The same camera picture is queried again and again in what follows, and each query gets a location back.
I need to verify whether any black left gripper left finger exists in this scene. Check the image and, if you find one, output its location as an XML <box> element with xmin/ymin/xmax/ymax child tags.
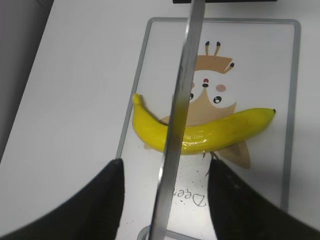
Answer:
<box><xmin>1</xmin><ymin>158</ymin><xmax>125</xmax><ymax>240</ymax></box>

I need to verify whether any grey-rimmed deer cutting board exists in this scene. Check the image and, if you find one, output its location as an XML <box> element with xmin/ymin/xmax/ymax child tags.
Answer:
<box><xmin>117</xmin><ymin>18</ymin><xmax>301</xmax><ymax>240</ymax></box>

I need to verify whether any yellow plastic banana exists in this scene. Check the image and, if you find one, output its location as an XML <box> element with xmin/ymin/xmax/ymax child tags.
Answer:
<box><xmin>132</xmin><ymin>93</ymin><xmax>276</xmax><ymax>155</ymax></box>

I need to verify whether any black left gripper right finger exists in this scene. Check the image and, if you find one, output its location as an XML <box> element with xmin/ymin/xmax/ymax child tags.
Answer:
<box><xmin>207</xmin><ymin>159</ymin><xmax>320</xmax><ymax>240</ymax></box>

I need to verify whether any white-handled kitchen knife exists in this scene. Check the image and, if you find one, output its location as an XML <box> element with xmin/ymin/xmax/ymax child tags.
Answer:
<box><xmin>148</xmin><ymin>0</ymin><xmax>206</xmax><ymax>240</ymax></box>

